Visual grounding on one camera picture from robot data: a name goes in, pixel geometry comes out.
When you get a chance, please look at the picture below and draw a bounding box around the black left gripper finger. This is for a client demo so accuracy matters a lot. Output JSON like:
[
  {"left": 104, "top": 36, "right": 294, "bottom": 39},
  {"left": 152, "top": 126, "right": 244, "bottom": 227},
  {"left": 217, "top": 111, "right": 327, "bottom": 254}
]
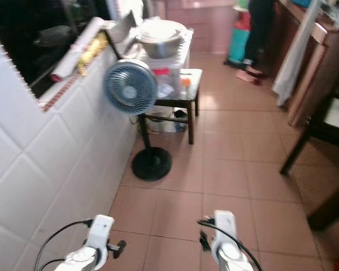
[{"left": 106, "top": 240, "right": 127, "bottom": 260}]

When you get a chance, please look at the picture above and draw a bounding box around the white plastic tub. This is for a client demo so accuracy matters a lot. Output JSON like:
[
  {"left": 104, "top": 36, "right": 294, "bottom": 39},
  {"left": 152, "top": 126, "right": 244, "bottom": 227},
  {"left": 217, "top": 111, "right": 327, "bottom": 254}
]
[{"left": 144, "top": 106, "right": 187, "bottom": 134}]

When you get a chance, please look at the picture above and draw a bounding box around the small dark wooden stool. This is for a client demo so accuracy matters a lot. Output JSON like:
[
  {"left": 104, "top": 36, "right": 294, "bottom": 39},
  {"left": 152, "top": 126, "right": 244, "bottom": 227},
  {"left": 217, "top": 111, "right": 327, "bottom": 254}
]
[{"left": 138, "top": 69, "right": 203, "bottom": 145}]

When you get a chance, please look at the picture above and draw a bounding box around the blue standing fan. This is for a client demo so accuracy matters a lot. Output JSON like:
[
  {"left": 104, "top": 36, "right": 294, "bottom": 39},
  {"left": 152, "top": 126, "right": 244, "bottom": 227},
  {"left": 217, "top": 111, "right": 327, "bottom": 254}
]
[{"left": 103, "top": 58, "right": 173, "bottom": 182}]

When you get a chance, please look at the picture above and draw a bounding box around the white plastic storage container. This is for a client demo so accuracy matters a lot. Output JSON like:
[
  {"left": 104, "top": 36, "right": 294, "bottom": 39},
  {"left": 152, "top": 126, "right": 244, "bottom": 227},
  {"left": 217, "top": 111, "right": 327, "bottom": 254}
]
[{"left": 144, "top": 31, "right": 193, "bottom": 99}]

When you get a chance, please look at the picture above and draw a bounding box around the yellow packet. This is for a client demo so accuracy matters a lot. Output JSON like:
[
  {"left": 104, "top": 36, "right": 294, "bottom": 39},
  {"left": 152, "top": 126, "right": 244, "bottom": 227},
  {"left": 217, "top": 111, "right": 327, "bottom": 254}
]
[{"left": 78, "top": 34, "right": 109, "bottom": 75}]

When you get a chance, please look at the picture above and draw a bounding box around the white paper roll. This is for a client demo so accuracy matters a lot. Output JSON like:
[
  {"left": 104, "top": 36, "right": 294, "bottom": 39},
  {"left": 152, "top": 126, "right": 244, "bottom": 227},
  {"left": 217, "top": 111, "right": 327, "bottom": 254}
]
[{"left": 52, "top": 17, "right": 114, "bottom": 82}]

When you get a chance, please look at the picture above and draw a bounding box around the brown wooden cabinet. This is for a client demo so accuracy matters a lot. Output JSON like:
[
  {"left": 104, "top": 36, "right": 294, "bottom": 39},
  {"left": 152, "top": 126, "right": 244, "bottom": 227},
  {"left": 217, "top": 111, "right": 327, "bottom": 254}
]
[{"left": 271, "top": 0, "right": 339, "bottom": 128}]

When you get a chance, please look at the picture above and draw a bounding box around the teal and red gas cylinder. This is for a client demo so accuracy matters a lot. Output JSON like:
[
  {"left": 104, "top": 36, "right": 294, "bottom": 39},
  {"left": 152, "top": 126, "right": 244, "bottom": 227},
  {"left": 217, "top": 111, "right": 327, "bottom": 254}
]
[{"left": 227, "top": 6, "right": 251, "bottom": 67}]

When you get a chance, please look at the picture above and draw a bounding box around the white hanging cloth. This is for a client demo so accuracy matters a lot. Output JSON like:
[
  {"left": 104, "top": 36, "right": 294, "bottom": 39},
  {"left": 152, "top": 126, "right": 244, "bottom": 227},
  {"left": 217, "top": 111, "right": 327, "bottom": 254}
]
[{"left": 272, "top": 0, "right": 324, "bottom": 107}]

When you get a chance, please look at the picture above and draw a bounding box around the large steel pot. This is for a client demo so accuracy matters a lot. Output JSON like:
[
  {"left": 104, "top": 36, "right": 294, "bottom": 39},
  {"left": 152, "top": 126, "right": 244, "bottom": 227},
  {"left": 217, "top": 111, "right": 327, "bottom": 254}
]
[{"left": 136, "top": 19, "right": 188, "bottom": 59}]

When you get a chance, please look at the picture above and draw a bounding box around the dark flat tray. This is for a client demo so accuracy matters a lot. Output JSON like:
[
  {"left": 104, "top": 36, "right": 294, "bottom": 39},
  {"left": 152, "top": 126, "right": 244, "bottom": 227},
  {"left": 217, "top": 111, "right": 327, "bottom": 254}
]
[{"left": 105, "top": 11, "right": 139, "bottom": 60}]

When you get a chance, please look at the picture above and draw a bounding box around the person in dark trousers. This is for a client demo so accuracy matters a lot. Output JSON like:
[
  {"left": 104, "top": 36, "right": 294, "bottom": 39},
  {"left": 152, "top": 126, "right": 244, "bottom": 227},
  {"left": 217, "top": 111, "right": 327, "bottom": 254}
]
[{"left": 236, "top": 0, "right": 277, "bottom": 85}]

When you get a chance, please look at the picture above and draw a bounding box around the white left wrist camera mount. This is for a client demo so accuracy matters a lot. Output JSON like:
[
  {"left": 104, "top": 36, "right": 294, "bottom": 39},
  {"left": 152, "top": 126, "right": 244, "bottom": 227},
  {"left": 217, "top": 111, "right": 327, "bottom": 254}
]
[{"left": 84, "top": 215, "right": 115, "bottom": 255}]

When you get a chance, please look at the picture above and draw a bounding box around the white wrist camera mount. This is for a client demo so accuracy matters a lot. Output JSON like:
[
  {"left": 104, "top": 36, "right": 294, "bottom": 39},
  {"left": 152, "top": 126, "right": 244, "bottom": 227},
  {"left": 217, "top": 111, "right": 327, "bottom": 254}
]
[
  {"left": 84, "top": 215, "right": 115, "bottom": 255},
  {"left": 212, "top": 210, "right": 239, "bottom": 252}
]

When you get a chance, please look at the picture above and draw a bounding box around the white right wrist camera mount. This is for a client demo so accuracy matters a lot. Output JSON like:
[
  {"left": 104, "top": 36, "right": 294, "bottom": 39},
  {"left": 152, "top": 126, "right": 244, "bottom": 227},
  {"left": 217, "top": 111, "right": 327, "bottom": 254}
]
[{"left": 212, "top": 210, "right": 239, "bottom": 252}]

